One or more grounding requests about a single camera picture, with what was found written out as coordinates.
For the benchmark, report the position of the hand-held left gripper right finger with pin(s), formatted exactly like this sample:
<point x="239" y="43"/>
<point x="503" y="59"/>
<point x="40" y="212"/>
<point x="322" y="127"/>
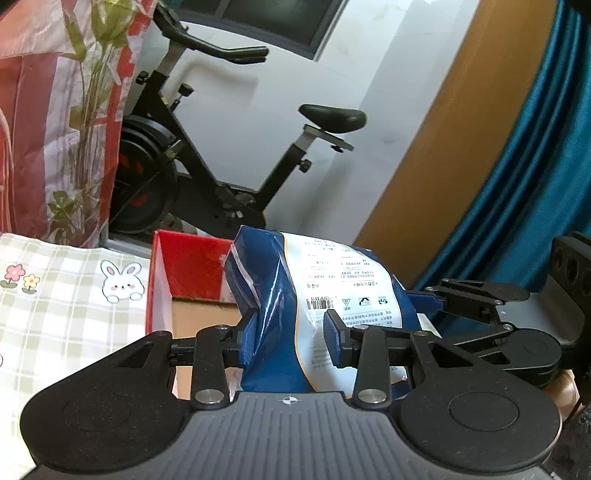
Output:
<point x="332" y="338"/>

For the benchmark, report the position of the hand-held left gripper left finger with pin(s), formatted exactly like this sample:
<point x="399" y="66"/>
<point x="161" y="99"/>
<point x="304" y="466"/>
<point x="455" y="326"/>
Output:
<point x="247" y="337"/>

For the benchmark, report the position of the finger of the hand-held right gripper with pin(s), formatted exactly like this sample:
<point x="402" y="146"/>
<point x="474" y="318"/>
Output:
<point x="480" y="340"/>
<point x="427" y="301"/>

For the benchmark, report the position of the blue and white plastic packet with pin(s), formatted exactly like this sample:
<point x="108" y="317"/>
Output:
<point x="323" y="277"/>

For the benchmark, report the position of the red strawberry print box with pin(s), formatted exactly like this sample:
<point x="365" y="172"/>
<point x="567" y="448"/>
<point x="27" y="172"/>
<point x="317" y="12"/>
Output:
<point x="184" y="267"/>

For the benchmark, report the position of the black exercise bike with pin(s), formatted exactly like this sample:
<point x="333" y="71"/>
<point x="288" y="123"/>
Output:
<point x="203" y="184"/>

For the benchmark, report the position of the brown wooden panel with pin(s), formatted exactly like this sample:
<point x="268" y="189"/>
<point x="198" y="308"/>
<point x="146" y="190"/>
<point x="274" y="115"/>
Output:
<point x="438" y="138"/>

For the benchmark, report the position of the teal curtain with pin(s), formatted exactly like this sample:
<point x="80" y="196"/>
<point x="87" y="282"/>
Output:
<point x="531" y="161"/>

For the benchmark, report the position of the checked bunny print tablecloth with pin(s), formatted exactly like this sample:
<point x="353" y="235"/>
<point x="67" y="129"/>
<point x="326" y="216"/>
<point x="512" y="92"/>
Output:
<point x="69" y="300"/>

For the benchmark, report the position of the red plant print cloth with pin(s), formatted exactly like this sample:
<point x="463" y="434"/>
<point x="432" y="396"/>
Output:
<point x="37" y="138"/>

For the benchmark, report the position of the dark window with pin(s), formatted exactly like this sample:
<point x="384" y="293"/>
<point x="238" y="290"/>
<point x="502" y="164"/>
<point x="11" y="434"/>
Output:
<point x="277" y="18"/>

